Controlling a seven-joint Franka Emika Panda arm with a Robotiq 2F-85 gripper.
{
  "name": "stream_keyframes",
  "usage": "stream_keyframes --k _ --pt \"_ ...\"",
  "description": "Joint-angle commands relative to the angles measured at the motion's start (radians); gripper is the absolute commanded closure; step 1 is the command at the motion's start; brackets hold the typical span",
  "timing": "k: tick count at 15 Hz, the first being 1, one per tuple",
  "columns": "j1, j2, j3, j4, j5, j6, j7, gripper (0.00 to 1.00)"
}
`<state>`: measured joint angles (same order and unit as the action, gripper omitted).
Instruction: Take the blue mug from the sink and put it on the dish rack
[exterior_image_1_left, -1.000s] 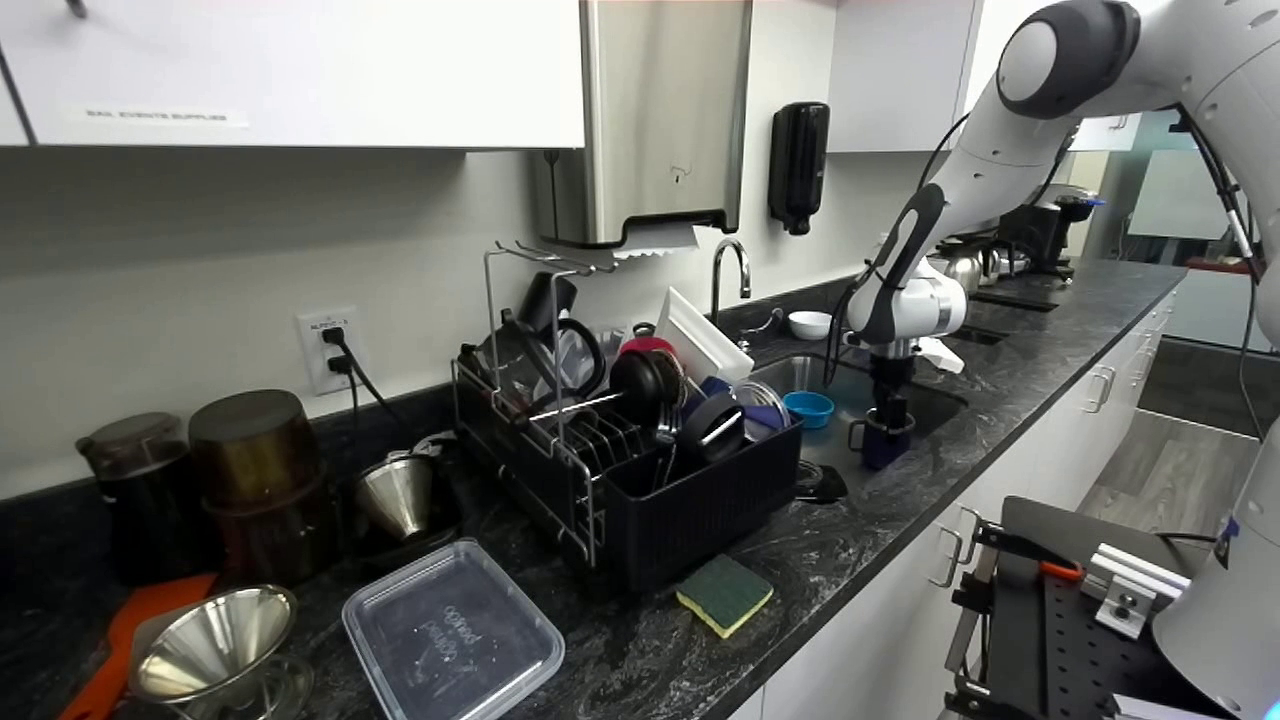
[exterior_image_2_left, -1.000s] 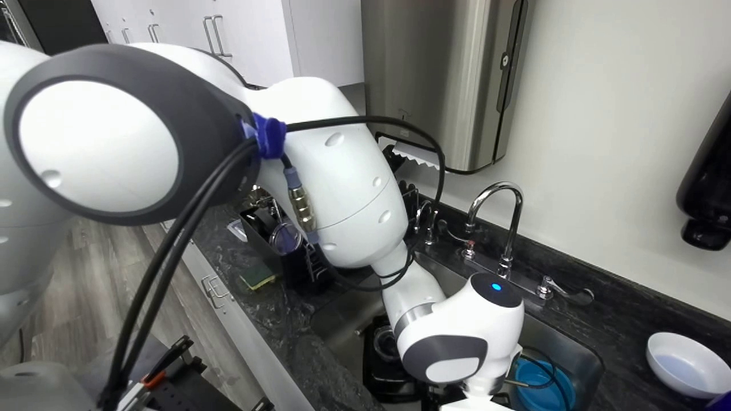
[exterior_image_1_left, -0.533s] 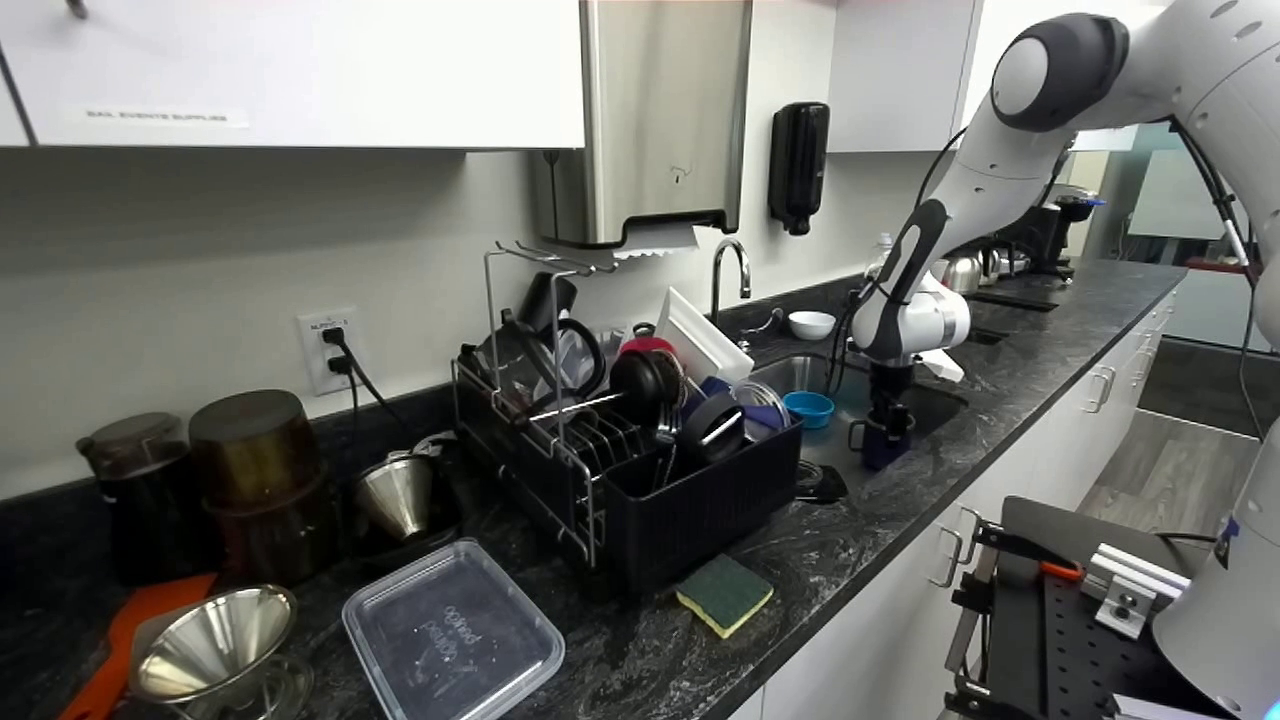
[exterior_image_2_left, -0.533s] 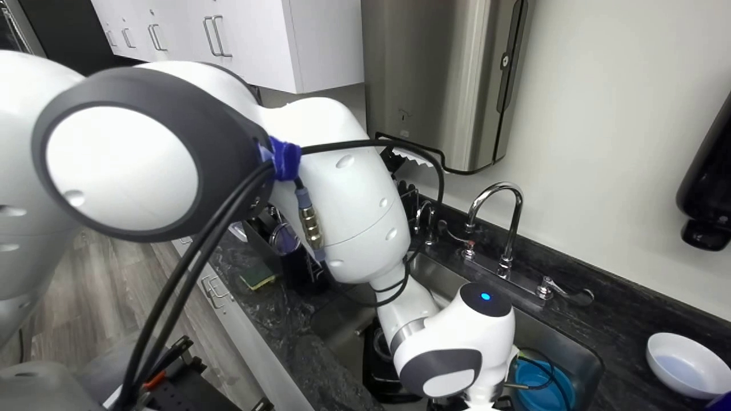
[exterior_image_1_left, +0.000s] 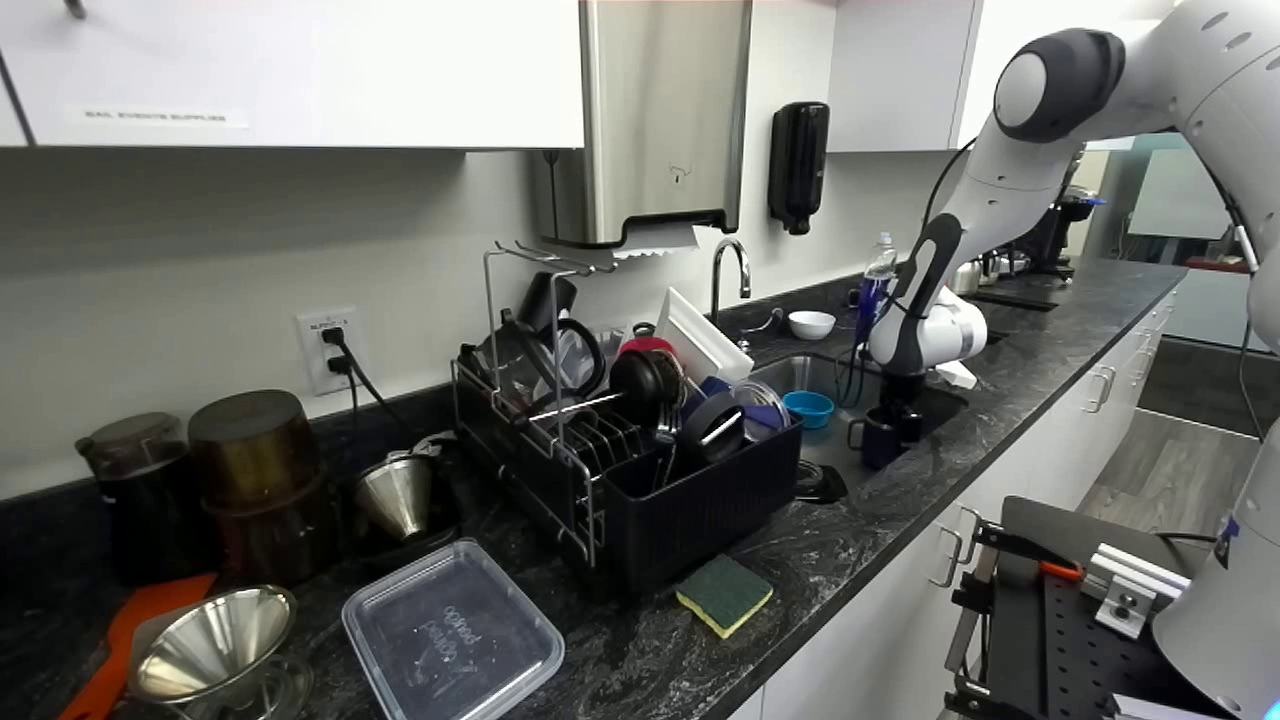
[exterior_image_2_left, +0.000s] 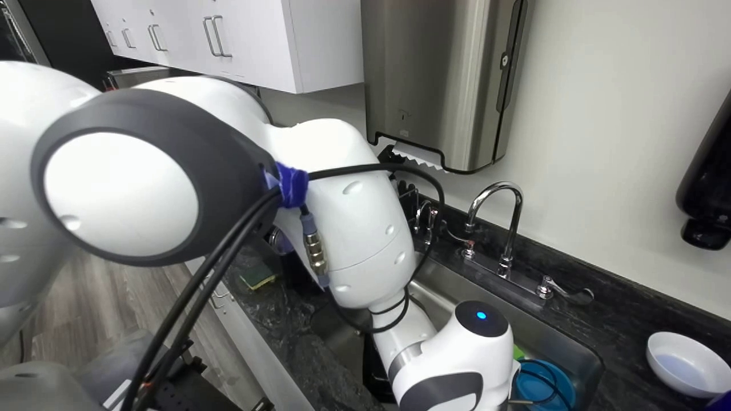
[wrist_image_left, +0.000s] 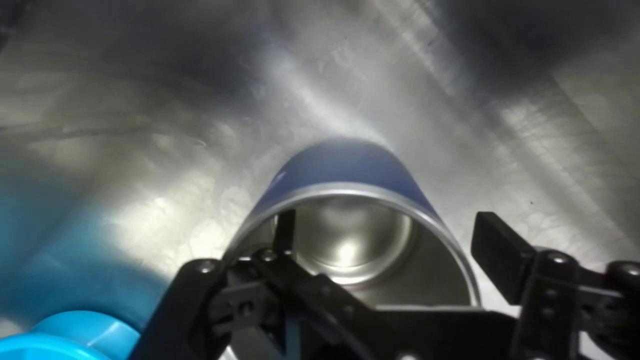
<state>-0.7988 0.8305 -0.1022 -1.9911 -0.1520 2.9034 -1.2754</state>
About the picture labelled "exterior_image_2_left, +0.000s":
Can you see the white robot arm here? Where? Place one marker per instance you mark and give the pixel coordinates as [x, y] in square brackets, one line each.
[358, 230]

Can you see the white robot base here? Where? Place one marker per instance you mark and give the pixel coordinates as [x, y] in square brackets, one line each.
[38, 390]

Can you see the black dish rack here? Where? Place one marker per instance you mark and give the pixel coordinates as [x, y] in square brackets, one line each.
[407, 201]

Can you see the stainless steel sink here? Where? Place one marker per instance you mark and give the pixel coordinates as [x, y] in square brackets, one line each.
[550, 334]

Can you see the green yellow sponge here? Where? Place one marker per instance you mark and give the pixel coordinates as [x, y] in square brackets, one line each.
[258, 277]

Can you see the stainless paper towel dispenser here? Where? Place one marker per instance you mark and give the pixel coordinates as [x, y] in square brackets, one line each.
[436, 77]

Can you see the chrome gooseneck faucet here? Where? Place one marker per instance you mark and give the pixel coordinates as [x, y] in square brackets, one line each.
[515, 206]

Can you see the white ceramic bowl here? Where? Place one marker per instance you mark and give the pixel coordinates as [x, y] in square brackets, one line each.
[687, 367]

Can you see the blue plastic item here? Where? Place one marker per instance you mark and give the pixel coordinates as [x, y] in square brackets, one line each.
[721, 402]

